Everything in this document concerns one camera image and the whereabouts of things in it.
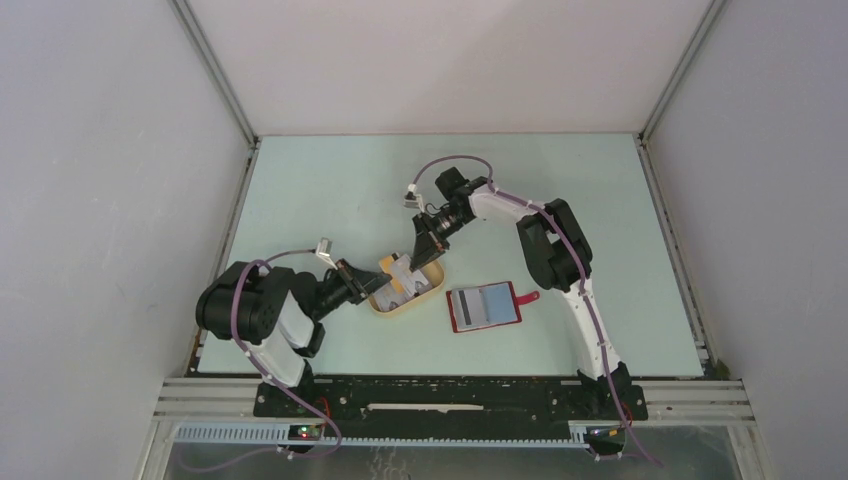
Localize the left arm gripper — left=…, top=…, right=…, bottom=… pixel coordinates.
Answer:
left=311, top=257, right=390, bottom=321

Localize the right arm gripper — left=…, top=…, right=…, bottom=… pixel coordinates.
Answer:
left=412, top=206, right=474, bottom=271

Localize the silver VIP card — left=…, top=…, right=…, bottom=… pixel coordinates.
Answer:
left=395, top=255, right=418, bottom=296

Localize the red leather card holder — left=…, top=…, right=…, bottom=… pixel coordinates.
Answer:
left=446, top=281, right=541, bottom=334

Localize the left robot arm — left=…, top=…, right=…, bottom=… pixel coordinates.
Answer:
left=195, top=260, right=391, bottom=417

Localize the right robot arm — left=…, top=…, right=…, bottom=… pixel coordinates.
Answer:
left=404, top=167, right=632, bottom=418

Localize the silver card behind gold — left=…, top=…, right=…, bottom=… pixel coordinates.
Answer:
left=377, top=271, right=433, bottom=312

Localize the gold card with stripe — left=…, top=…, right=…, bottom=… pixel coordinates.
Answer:
left=378, top=253, right=405, bottom=294

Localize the beige oval plastic tray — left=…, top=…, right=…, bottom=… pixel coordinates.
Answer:
left=368, top=260, right=445, bottom=317

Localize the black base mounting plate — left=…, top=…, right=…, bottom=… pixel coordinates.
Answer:
left=295, top=375, right=648, bottom=441

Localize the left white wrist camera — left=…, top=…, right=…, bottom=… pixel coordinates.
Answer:
left=313, top=237, right=338, bottom=269

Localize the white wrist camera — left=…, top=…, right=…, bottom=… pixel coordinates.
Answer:
left=403, top=183, right=427, bottom=213
left=313, top=237, right=338, bottom=269

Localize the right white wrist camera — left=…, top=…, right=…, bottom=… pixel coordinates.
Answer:
left=403, top=183, right=427, bottom=213

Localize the aluminium frame rail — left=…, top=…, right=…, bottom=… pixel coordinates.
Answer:
left=136, top=375, right=773, bottom=479

